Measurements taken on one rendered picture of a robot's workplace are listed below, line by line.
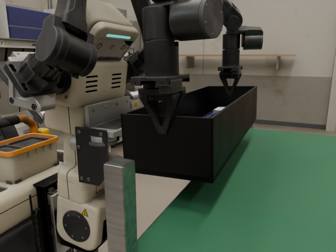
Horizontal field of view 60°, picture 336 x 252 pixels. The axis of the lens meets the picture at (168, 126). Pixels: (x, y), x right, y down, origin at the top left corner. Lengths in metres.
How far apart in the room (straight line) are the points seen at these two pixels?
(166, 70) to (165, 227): 0.26
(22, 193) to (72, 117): 0.33
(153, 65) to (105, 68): 0.44
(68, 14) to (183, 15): 0.31
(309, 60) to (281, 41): 0.57
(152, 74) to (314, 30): 5.24
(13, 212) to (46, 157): 0.23
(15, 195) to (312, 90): 5.13
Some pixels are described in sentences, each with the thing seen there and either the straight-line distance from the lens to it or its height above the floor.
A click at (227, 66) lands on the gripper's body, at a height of 1.20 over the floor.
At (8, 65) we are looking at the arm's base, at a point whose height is 1.21.
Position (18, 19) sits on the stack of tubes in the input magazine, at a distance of 3.11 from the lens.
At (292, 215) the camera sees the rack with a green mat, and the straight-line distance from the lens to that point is 0.59.
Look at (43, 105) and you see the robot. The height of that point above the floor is 1.12.
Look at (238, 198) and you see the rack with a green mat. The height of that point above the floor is 0.95.
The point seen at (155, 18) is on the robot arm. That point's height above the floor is 1.28.
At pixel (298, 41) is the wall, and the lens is 5.63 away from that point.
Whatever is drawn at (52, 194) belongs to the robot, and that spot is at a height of 0.78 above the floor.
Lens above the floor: 1.23
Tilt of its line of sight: 13 degrees down
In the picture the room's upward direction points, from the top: straight up
